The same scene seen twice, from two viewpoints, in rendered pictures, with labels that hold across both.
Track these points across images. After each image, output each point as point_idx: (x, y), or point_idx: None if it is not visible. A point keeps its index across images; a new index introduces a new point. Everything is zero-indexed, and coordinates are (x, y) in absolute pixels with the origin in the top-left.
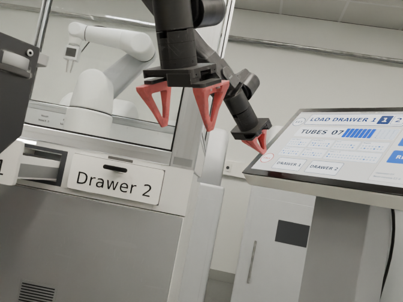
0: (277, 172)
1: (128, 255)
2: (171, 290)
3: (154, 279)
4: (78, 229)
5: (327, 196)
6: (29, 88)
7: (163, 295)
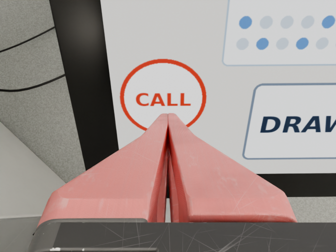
0: (297, 178)
1: None
2: (7, 183)
3: (7, 241)
4: None
5: None
6: None
7: (33, 223)
